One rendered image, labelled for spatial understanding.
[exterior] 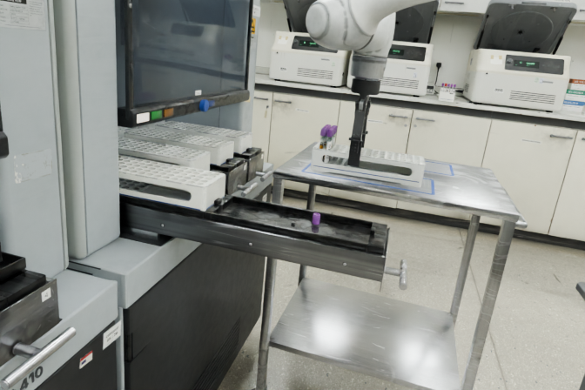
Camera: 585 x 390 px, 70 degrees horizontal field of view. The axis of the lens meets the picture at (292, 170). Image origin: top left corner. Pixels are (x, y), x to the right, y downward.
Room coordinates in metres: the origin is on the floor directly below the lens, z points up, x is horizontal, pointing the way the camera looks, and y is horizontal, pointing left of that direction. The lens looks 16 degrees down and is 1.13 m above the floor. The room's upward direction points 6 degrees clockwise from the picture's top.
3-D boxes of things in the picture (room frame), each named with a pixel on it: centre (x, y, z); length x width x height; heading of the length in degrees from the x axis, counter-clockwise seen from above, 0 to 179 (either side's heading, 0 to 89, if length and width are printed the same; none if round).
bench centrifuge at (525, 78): (3.08, -1.49, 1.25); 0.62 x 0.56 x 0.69; 166
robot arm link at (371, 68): (1.13, -0.17, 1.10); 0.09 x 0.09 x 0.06
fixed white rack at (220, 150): (1.16, 0.33, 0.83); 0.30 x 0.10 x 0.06; 76
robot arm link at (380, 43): (1.12, -0.16, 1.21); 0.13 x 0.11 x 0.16; 140
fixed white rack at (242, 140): (1.30, 0.29, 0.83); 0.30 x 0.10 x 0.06; 76
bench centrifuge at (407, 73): (3.28, -0.66, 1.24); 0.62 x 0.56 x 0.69; 167
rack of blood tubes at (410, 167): (1.12, -0.20, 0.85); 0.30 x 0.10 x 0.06; 77
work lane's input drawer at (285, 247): (0.79, 0.12, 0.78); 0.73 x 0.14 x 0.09; 76
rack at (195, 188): (0.83, 0.29, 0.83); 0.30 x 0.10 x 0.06; 76
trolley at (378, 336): (1.20, -0.30, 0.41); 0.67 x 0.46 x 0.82; 74
